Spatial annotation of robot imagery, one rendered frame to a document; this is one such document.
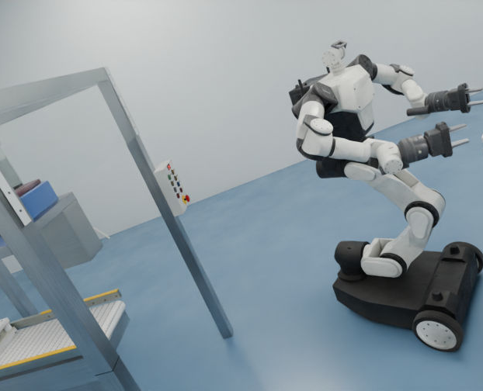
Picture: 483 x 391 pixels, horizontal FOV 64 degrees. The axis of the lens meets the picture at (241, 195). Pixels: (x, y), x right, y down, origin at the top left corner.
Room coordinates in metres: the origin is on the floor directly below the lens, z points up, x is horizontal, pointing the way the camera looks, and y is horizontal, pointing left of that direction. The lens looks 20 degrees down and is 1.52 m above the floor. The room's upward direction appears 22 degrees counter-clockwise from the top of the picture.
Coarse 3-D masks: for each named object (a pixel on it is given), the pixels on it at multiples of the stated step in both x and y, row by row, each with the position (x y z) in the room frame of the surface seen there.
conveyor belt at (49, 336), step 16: (112, 304) 1.30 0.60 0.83; (96, 320) 1.23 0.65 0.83; (112, 320) 1.21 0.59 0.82; (16, 336) 1.35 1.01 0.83; (32, 336) 1.31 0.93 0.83; (48, 336) 1.26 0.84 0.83; (64, 336) 1.21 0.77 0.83; (0, 352) 1.28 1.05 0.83; (16, 352) 1.23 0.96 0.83; (32, 352) 1.19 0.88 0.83
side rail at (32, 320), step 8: (104, 296) 1.32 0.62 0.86; (112, 296) 1.32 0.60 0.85; (120, 296) 1.32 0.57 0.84; (88, 304) 1.34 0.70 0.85; (96, 304) 1.33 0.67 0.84; (16, 320) 1.41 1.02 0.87; (24, 320) 1.39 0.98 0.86; (32, 320) 1.39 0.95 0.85; (40, 320) 1.38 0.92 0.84; (16, 328) 1.40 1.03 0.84
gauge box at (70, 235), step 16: (80, 208) 1.35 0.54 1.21; (48, 224) 1.27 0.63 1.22; (64, 224) 1.26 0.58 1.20; (80, 224) 1.30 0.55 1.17; (48, 240) 1.27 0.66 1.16; (64, 240) 1.26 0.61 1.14; (80, 240) 1.25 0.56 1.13; (96, 240) 1.33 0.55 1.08; (64, 256) 1.27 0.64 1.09; (80, 256) 1.26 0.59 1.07
